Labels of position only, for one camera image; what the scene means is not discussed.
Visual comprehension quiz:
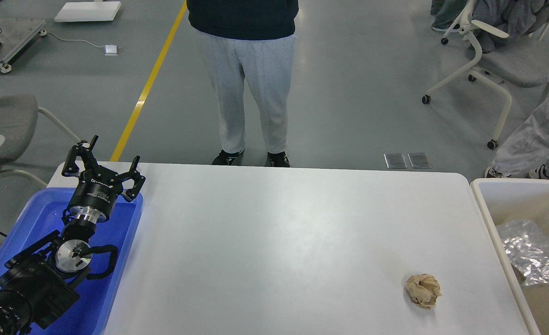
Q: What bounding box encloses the grey jacket on chair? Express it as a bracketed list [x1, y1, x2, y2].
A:
[472, 0, 549, 53]

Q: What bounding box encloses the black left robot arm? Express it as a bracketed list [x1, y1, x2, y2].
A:
[0, 135, 146, 335]

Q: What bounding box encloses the white flat board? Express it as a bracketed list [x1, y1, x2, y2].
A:
[54, 0, 122, 22]

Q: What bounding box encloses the person in grey sweatpants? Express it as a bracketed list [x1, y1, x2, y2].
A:
[187, 0, 298, 168]

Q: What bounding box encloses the beige plastic bin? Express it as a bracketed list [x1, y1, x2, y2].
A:
[471, 178, 549, 335]

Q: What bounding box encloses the left metal floor plate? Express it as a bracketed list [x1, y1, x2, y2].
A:
[384, 153, 407, 169]

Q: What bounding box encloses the crumpled brown paper ball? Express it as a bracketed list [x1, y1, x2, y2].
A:
[405, 274, 442, 310]

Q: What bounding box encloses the white power adapter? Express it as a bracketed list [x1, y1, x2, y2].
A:
[104, 45, 119, 56]

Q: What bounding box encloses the silver foil bag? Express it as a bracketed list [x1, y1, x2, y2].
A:
[496, 219, 549, 288]

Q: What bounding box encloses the white office chair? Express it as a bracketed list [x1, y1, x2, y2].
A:
[422, 0, 549, 150]

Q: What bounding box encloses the blue plastic bin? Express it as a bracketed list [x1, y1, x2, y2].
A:
[0, 188, 143, 335]

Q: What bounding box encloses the wheeled metal robot base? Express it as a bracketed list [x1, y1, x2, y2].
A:
[0, 18, 47, 74]

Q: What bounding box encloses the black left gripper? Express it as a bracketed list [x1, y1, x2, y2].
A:
[61, 135, 146, 223]

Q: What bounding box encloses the white floor cable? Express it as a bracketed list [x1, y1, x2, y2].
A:
[39, 29, 107, 49]

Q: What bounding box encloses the metal floor plate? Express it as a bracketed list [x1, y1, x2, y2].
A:
[407, 153, 432, 169]
[384, 153, 407, 169]

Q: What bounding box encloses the person in grey-green trousers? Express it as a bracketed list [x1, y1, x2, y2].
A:
[430, 0, 468, 32]

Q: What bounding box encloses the right metal floor plate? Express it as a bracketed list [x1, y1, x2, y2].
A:
[407, 153, 432, 169]

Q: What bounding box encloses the grey chair at left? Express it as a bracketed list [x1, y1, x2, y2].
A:
[0, 94, 82, 188]

